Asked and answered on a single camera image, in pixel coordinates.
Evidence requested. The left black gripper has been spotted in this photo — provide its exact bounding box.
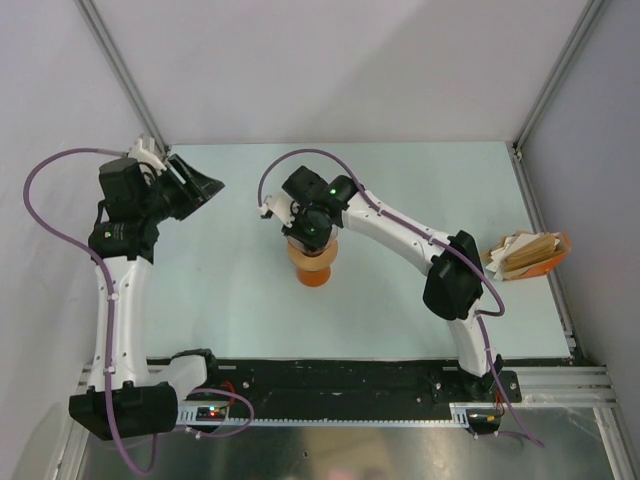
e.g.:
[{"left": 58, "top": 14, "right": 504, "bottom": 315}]
[{"left": 139, "top": 154, "right": 223, "bottom": 223}]

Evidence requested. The wooden dripper ring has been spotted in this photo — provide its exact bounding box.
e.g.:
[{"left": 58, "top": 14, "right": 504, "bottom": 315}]
[{"left": 285, "top": 239, "right": 338, "bottom": 273}]

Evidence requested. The orange glass carafe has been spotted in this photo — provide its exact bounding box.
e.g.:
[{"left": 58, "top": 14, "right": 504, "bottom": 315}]
[{"left": 296, "top": 267, "right": 331, "bottom": 288}]

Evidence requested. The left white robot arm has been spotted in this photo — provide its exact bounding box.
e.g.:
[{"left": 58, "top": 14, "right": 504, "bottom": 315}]
[{"left": 69, "top": 154, "right": 224, "bottom": 441}]

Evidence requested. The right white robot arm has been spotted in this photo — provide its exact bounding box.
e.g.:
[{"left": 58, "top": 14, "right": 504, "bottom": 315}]
[{"left": 266, "top": 166, "right": 498, "bottom": 401}]

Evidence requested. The orange filter holder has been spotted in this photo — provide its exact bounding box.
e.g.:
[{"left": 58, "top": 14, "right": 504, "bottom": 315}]
[{"left": 501, "top": 230, "right": 571, "bottom": 281}]

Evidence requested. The stack of paper filters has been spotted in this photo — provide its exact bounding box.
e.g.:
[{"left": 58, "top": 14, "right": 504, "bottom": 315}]
[{"left": 481, "top": 230, "right": 571, "bottom": 281}]

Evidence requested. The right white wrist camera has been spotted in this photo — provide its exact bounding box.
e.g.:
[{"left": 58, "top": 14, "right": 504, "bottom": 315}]
[{"left": 259, "top": 191, "right": 295, "bottom": 227}]

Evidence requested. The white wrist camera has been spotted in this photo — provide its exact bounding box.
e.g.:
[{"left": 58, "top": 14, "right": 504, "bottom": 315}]
[
  {"left": 128, "top": 134, "right": 167, "bottom": 175},
  {"left": 259, "top": 191, "right": 295, "bottom": 227}
]

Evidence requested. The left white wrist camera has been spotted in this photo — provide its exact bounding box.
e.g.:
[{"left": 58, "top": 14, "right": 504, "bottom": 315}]
[{"left": 128, "top": 134, "right": 167, "bottom": 175}]

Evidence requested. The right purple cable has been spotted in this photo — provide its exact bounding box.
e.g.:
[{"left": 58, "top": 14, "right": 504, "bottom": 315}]
[{"left": 256, "top": 147, "right": 546, "bottom": 447}]

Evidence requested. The purple cable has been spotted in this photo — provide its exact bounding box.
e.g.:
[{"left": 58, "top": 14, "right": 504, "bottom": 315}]
[
  {"left": 23, "top": 146, "right": 256, "bottom": 474},
  {"left": 256, "top": 147, "right": 546, "bottom": 447}
]

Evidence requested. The left aluminium frame post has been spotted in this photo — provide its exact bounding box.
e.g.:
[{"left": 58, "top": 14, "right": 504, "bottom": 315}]
[{"left": 74, "top": 0, "right": 170, "bottom": 153}]

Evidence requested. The aluminium frame post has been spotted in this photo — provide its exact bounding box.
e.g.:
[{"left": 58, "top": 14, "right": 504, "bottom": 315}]
[
  {"left": 512, "top": 0, "right": 611, "bottom": 156},
  {"left": 74, "top": 0, "right": 170, "bottom": 153}
]

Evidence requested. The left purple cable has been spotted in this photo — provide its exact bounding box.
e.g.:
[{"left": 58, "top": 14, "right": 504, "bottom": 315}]
[{"left": 23, "top": 146, "right": 256, "bottom": 474}]

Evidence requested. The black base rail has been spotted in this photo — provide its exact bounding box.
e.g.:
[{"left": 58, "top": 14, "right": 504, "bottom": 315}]
[{"left": 188, "top": 359, "right": 522, "bottom": 420}]

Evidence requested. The white slotted cable duct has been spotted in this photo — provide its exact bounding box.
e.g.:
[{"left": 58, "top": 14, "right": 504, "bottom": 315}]
[{"left": 176, "top": 404, "right": 500, "bottom": 431}]

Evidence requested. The right aluminium frame post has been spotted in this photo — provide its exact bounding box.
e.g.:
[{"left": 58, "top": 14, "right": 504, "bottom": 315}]
[{"left": 512, "top": 0, "right": 611, "bottom": 156}]

